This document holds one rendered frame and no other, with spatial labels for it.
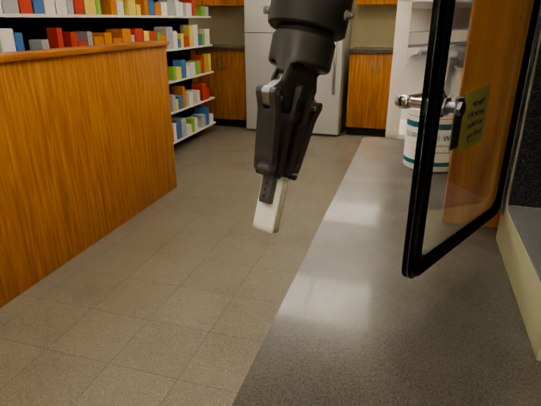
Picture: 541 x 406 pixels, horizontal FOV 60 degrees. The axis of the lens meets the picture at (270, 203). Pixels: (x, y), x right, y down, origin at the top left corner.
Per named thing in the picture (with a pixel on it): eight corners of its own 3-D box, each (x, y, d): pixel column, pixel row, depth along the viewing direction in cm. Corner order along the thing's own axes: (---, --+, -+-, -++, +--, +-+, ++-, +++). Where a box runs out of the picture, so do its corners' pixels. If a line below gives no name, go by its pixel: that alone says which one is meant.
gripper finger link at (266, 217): (287, 178, 56) (283, 178, 56) (274, 233, 58) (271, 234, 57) (266, 172, 58) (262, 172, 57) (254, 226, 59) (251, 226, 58)
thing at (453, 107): (460, 147, 53) (468, 97, 51) (452, 151, 52) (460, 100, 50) (444, 145, 55) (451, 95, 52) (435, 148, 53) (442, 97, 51)
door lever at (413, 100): (468, 108, 59) (471, 87, 58) (432, 118, 52) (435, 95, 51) (427, 103, 62) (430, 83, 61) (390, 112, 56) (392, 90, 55)
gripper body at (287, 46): (294, 41, 60) (279, 113, 61) (259, 22, 53) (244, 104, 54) (348, 47, 56) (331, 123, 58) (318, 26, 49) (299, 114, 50)
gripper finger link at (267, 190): (281, 163, 56) (269, 162, 53) (273, 204, 57) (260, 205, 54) (270, 160, 57) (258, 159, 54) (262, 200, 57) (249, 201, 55)
